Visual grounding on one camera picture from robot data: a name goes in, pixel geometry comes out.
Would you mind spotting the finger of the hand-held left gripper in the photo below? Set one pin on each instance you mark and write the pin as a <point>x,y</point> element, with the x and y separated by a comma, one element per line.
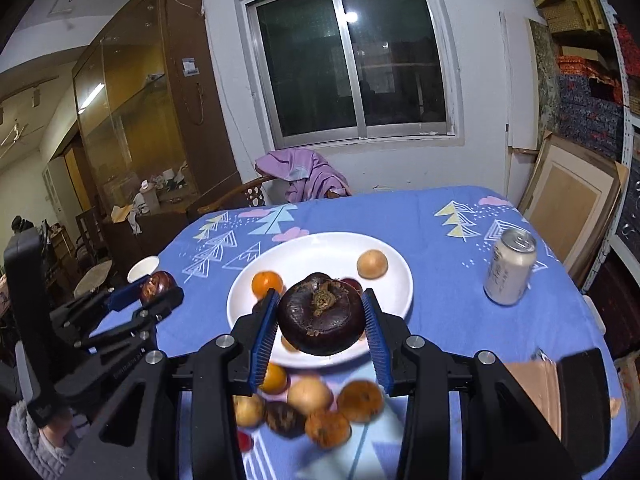
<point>122,297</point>
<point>160,307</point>

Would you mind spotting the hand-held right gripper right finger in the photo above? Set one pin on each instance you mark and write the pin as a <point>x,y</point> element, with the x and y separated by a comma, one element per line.
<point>375,340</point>

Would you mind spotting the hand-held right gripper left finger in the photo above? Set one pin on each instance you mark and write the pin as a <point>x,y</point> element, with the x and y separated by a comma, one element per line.
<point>265,340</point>

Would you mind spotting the dark purple passion fruit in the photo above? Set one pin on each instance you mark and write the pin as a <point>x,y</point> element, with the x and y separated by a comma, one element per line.
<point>157,285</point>

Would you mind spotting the small tan longan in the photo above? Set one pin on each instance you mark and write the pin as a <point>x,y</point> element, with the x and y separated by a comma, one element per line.
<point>289,344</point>

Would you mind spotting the dark red plum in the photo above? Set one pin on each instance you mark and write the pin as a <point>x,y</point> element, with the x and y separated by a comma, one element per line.
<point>354,285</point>

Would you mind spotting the large dark mangosteen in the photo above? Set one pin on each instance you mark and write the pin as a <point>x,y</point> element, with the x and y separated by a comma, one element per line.
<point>320,317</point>

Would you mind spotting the spotted yellow passion fruit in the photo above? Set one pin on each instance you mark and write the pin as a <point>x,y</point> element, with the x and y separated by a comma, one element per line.
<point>248,410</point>

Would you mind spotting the white oval plate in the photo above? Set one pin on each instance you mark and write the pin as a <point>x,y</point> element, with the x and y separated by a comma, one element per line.
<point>310,255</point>

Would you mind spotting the person's left forearm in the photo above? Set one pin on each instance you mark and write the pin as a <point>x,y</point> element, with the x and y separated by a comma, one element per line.
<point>25,440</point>

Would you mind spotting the person's left hand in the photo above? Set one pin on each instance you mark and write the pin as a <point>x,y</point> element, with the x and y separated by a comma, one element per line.
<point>60,440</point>

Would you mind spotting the pale round stool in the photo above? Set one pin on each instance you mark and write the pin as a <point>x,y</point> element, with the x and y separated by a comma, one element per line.
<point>92,277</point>

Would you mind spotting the white paper cup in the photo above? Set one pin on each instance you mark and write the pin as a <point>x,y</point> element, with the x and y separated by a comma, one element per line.
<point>142,267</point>

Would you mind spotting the large yellow pepino melon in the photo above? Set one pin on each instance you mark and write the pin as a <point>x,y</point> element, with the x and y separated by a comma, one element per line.
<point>310,394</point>

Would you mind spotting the dark wooden chair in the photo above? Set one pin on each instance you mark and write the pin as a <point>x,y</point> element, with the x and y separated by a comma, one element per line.
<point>85,230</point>

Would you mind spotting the red cherry tomato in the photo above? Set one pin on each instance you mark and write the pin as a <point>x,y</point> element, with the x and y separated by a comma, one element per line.
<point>243,440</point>

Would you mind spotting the blue printed tablecloth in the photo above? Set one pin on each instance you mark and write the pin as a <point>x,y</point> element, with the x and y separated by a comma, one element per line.
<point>450,270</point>

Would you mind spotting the white beverage can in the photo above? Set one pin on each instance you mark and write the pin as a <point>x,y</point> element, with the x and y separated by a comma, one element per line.
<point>510,272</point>

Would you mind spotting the tan leather wallet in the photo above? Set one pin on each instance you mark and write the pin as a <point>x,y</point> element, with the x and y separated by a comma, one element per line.
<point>532,390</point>

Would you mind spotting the purple jacket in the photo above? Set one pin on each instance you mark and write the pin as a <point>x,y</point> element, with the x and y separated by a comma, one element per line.
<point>300,175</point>

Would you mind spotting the wooden glass display cabinet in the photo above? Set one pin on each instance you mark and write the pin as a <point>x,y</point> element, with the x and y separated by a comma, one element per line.
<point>145,110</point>

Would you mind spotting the black phone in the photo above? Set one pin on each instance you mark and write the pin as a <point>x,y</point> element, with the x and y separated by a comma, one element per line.
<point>585,400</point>

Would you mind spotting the white cabinet label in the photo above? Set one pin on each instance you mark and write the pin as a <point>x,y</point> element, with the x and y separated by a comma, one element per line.
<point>189,66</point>

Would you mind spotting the sliding glass window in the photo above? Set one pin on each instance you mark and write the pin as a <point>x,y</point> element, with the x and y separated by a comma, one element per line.
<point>310,70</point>

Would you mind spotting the white board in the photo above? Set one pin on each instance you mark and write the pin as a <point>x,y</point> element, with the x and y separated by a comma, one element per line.
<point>515,85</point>

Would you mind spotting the patterned panel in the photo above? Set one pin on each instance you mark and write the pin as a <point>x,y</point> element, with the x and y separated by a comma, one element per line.
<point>545,75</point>

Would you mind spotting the stack of patterned boxes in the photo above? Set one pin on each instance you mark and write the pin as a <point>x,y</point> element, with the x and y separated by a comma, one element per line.
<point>585,105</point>

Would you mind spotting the white metal shelf rack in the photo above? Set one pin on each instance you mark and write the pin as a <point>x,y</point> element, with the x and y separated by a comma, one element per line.
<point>617,110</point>

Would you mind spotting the stack of wicker boxes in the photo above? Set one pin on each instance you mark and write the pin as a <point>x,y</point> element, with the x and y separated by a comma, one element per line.
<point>565,15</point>

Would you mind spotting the wooden picture frame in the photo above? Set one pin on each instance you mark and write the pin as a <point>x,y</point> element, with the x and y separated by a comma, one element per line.
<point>565,205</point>

